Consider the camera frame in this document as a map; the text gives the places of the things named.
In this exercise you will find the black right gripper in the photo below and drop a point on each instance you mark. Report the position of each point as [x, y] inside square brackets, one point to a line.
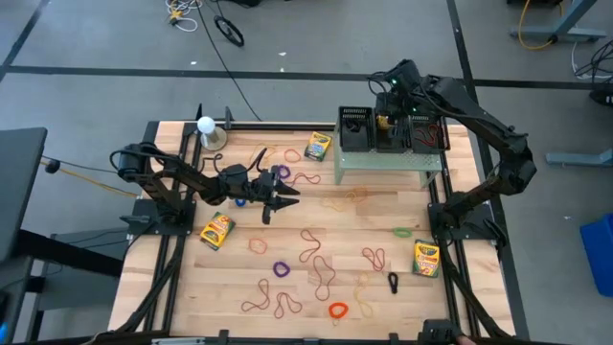
[400, 103]

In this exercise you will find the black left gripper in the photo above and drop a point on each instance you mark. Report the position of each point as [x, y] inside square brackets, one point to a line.
[268, 189]

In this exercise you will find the black slotted plastic basket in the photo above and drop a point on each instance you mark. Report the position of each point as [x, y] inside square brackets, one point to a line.
[356, 141]
[383, 144]
[443, 144]

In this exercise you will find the blue coil wristband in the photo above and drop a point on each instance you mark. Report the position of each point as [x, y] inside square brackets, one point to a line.
[240, 202]

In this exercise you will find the black coil wristband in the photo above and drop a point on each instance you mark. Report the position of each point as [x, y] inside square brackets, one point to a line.
[353, 128]
[392, 287]

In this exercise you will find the purple coil wristband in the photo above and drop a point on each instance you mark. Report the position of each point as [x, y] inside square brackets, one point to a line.
[288, 173]
[275, 269]

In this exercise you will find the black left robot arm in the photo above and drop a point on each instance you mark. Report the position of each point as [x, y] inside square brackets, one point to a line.
[191, 182]

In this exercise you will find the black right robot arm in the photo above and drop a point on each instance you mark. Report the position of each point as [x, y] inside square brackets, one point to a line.
[479, 120]

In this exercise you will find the grey desk leg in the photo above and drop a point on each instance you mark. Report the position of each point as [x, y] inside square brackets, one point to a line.
[560, 34]
[579, 159]

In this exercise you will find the green perforated metal shelf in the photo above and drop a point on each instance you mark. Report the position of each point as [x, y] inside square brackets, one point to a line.
[383, 160]

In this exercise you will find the pale orange coil wristband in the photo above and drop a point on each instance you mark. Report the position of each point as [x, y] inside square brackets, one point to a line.
[249, 246]

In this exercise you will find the white globe lamp wooden base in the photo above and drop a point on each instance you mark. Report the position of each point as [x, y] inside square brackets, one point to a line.
[206, 125]

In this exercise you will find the green coil wristband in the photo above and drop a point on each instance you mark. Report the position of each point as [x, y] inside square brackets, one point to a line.
[395, 233]

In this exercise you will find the black handheld device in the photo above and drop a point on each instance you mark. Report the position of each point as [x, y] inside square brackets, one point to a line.
[438, 331]

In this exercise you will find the black support beam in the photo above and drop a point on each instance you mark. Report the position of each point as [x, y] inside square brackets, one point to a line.
[72, 254]

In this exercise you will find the person's hand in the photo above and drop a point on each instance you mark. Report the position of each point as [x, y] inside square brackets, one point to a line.
[464, 340]

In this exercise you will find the black round knob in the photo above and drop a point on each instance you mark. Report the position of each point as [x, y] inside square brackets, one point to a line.
[52, 166]

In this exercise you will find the blue plastic bin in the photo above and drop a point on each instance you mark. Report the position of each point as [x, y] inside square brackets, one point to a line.
[598, 254]

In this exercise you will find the dark grey monitor panel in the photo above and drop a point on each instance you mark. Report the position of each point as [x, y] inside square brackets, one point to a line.
[19, 191]

